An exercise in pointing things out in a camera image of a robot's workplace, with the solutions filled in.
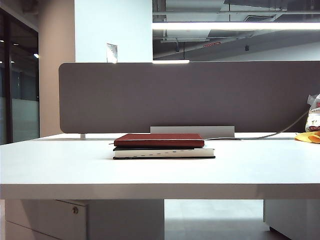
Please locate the red hardcover book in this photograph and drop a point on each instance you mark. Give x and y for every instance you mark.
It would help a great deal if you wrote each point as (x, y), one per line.
(160, 140)

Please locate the black book with white pages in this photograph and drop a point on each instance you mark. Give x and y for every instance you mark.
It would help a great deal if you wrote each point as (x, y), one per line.
(175, 153)

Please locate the grey fabric desk divider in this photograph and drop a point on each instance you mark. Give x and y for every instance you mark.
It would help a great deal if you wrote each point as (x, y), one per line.
(187, 95)

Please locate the short ceiling light strip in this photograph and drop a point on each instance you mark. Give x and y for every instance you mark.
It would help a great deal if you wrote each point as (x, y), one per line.
(170, 61)

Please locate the white drawer cabinet with lock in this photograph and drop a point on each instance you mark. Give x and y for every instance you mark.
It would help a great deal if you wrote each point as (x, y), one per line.
(112, 220)

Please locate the long ceiling light strip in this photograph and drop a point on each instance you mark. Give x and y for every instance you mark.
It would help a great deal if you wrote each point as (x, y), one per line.
(225, 25)

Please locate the yellow cloth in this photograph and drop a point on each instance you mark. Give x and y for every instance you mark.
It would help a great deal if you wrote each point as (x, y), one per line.
(306, 137)

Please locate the clear plastic snack bag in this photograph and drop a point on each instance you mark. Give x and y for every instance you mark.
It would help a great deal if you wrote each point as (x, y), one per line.
(314, 117)

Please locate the white plain cabinet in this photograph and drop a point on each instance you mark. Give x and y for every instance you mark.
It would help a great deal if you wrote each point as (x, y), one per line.
(292, 217)

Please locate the white divider mounting bracket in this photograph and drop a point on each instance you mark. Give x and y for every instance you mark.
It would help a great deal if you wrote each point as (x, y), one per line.
(83, 136)

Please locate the silver wall plate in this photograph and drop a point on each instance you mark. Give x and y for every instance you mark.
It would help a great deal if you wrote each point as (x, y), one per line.
(112, 52)

